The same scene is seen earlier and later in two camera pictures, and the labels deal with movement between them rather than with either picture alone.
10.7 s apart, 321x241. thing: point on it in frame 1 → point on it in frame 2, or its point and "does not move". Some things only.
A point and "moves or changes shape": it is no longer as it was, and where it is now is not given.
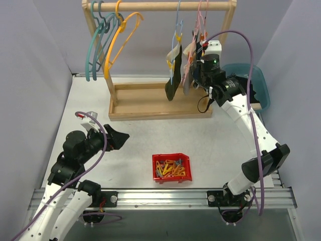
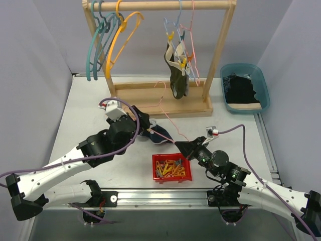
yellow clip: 179,38 → 170,36
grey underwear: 187,53 → 180,56
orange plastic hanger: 122,27 does not move
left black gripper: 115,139 → 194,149
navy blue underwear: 196,74 → 157,138
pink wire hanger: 204,19 → 160,105
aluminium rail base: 267,198 does not move
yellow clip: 171,66 → 183,65
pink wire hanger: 194,42 moves or changes shape
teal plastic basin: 262,95 does not move
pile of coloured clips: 170,168 does not move
